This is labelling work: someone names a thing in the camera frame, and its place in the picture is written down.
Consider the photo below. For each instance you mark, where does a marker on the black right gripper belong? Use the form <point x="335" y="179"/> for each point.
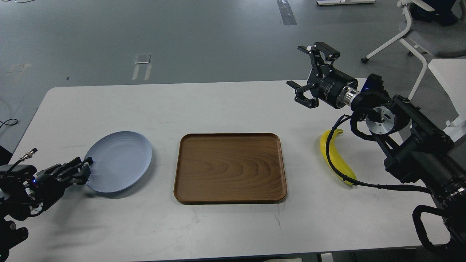
<point x="324" y="82"/>

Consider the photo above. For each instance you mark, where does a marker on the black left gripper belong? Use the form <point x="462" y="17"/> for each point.
<point x="51" y="187"/>

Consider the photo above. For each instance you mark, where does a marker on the light blue plate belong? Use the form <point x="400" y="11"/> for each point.
<point x="119" y="160"/>

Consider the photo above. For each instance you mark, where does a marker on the yellow banana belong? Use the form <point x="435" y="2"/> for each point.
<point x="336" y="159"/>

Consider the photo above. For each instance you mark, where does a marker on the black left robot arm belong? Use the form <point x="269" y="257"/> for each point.
<point x="27" y="193"/>

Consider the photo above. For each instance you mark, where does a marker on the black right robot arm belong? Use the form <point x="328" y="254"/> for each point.
<point x="417" y="151"/>

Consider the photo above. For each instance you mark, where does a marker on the white office chair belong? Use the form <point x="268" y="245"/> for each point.
<point x="436" y="40"/>

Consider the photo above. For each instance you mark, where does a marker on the brown wooden tray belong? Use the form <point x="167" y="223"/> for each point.
<point x="230" y="168"/>

